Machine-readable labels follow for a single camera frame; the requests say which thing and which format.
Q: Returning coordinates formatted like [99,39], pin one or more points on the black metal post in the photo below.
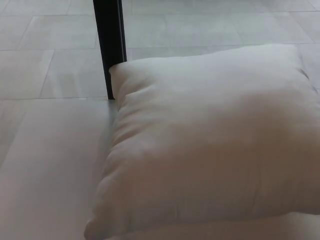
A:
[110,37]

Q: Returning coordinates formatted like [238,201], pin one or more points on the white square pillow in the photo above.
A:
[200,140]

